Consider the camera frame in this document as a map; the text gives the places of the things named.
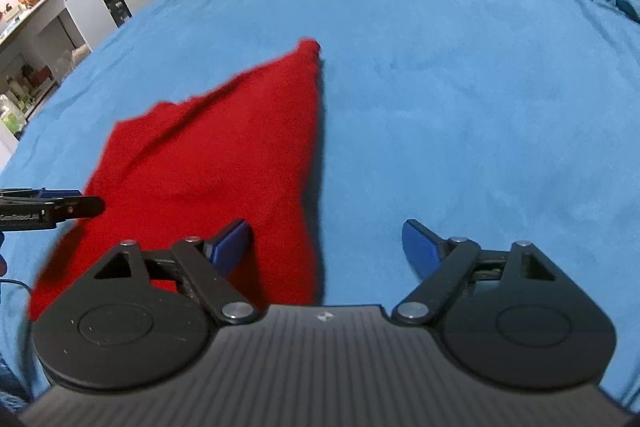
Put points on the red knit sweater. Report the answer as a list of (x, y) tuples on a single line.
[(200, 157)]

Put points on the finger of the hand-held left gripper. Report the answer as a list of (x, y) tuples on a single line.
[(80, 207), (45, 193)]

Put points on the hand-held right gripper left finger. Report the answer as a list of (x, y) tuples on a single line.
[(231, 247)]

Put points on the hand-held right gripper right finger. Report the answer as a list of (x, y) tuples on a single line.
[(420, 247)]

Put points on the white desk with shelves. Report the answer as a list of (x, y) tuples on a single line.
[(75, 2)]

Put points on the white plastic bag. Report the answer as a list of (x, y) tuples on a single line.
[(80, 56)]

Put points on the blue shaggy rug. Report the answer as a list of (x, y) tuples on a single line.
[(10, 387)]

